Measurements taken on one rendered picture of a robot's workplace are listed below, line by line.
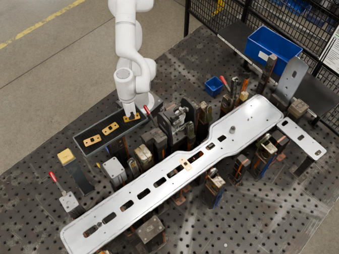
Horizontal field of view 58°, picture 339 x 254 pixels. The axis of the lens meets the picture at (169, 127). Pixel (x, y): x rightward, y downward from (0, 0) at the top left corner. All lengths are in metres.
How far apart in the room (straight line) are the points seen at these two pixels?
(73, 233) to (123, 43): 0.91
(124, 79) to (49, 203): 1.00
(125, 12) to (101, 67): 2.09
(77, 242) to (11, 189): 0.72
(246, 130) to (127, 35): 0.86
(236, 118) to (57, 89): 2.11
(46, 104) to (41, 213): 1.55
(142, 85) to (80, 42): 2.51
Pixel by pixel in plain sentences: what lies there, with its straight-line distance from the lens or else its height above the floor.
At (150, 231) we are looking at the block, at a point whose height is 1.03.
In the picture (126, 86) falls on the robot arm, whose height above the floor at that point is 1.46.
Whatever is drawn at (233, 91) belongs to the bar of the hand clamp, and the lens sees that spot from 1.78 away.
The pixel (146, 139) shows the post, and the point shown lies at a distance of 1.62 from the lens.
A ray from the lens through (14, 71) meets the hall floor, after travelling 3.75.
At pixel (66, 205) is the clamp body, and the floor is 1.06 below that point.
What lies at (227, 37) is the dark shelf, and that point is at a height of 1.03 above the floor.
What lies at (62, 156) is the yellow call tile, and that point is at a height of 1.16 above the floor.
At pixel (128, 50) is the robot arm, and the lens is 1.39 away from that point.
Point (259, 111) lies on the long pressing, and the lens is 1.91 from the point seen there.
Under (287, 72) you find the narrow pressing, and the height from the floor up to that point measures 1.21.
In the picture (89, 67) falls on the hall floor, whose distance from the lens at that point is 3.52.
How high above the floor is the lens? 2.51
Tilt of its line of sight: 58 degrees down
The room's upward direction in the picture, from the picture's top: straight up
